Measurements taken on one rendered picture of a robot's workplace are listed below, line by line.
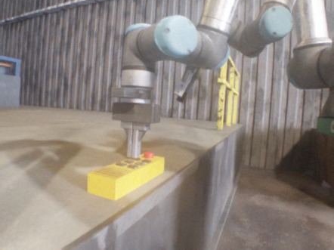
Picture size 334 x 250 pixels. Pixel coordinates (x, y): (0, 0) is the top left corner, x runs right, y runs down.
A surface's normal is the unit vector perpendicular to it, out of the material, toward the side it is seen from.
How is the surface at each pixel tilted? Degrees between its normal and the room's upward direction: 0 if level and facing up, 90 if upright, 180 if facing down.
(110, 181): 90
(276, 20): 95
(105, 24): 90
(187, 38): 90
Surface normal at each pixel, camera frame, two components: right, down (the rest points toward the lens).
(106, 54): -0.40, 0.01
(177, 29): 0.56, 0.07
